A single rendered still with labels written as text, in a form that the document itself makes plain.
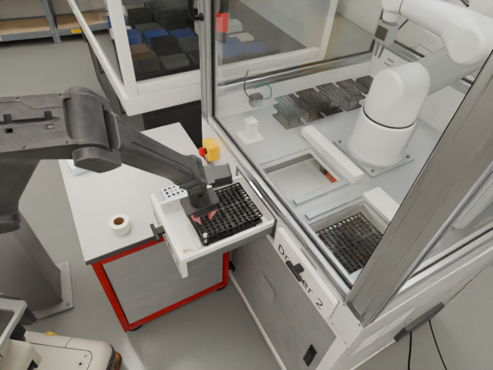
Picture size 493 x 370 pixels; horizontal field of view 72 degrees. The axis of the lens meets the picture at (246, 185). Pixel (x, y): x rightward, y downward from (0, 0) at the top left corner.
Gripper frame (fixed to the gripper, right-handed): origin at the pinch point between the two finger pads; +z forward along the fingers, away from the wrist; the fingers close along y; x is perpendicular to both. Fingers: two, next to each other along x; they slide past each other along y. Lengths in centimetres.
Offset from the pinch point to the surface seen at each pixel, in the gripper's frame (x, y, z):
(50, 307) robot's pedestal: 51, -80, 87
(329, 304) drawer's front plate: -36.7, 21.3, 10.2
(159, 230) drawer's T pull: 6.3, -13.5, 4.8
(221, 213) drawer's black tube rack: 5.8, 7.3, 8.4
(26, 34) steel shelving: 379, -68, 73
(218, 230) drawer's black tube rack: 1.3, 4.2, 11.0
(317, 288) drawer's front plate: -31.4, 21.1, 10.3
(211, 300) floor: 19, -3, 98
